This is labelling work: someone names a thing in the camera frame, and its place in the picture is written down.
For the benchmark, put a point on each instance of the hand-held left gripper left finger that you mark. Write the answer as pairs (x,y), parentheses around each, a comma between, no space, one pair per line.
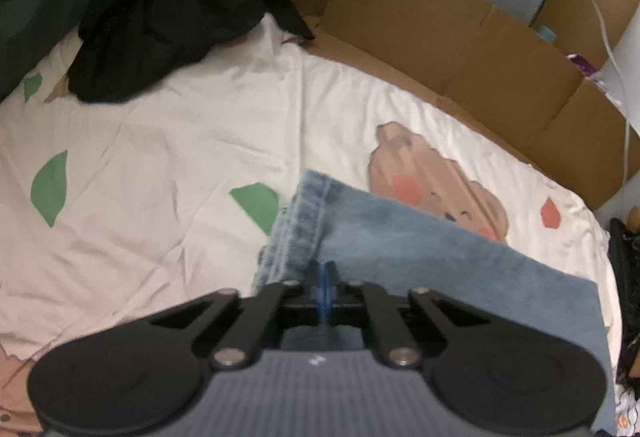
(312,292)

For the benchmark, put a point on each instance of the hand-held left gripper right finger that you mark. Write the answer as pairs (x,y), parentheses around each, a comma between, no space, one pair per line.
(332,289)

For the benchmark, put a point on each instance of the blue denim pants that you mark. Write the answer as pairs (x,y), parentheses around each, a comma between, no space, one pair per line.
(425,257)

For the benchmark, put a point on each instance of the black clothes pile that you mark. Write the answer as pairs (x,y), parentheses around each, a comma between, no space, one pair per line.
(165,32)

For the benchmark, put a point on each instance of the cream bear printed bed sheet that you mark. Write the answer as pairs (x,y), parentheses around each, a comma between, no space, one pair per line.
(175,142)

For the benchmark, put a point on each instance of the flattened cardboard box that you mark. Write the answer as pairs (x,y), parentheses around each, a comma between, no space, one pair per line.
(425,27)

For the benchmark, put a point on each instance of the black folded cloth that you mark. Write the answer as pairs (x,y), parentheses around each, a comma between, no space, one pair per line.
(627,267)

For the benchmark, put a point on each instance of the purple white detergent pouch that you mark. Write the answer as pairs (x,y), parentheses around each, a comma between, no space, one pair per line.
(585,67)

